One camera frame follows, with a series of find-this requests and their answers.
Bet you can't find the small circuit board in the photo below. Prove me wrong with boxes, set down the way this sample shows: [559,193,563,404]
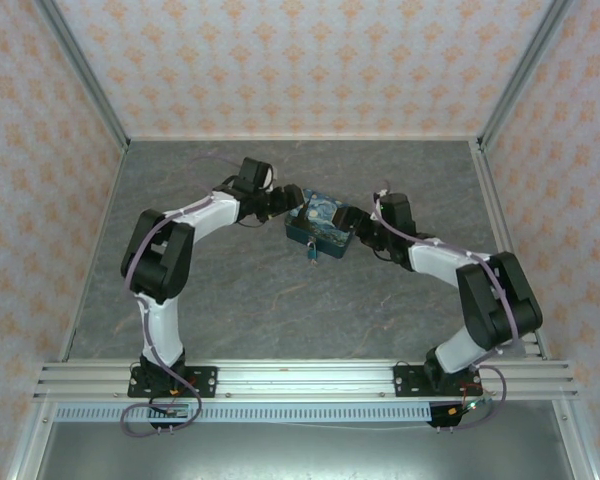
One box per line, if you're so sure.
[152,403,189,419]
[459,397,494,414]

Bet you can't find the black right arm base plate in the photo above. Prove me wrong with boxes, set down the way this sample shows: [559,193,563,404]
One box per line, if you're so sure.
[393,363,481,399]

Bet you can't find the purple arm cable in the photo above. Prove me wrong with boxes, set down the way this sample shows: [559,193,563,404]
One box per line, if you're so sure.
[120,153,246,440]
[370,182,524,432]

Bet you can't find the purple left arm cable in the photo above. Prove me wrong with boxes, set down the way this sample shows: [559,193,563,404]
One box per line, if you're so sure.
[120,153,246,440]

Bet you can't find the wide aluminium mounting rail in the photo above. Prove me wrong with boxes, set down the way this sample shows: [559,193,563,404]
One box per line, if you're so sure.
[32,360,580,402]

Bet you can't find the starry night print tin box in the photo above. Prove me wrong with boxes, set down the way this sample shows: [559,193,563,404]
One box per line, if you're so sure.
[283,188,355,262]

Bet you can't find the aluminium table side rail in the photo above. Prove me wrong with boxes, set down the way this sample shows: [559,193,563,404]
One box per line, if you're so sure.
[469,138,552,362]

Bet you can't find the aluminium corner post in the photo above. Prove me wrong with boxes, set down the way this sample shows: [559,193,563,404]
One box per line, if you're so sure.
[477,0,577,154]
[33,0,132,154]

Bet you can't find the aluminium frame bar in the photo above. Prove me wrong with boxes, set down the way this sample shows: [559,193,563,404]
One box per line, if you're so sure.
[549,399,599,480]
[7,399,57,480]

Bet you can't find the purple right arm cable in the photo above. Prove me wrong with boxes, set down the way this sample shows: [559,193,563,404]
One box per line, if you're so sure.
[370,182,524,432]

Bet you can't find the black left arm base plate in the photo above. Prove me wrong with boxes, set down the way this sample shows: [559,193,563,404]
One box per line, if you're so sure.
[126,365,219,400]

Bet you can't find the white slotted cable duct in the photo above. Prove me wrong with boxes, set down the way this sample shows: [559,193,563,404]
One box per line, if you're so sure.
[53,403,434,425]

